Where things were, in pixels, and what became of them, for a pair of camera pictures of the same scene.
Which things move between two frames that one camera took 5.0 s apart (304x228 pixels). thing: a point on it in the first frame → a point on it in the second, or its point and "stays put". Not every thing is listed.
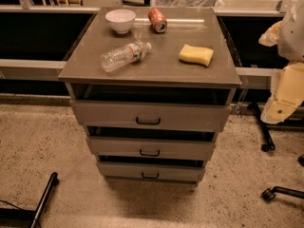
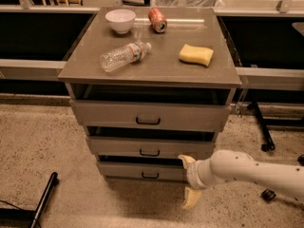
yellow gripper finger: (271, 37) → (186, 160)
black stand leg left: (49, 187) stays put
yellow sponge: (201, 56) stays put
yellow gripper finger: (276, 110) → (191, 197)
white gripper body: (293, 37) → (194, 174)
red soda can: (158, 20) stays put
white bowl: (121, 20) stays put
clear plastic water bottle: (123, 55) stays put
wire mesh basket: (194, 1) stays put
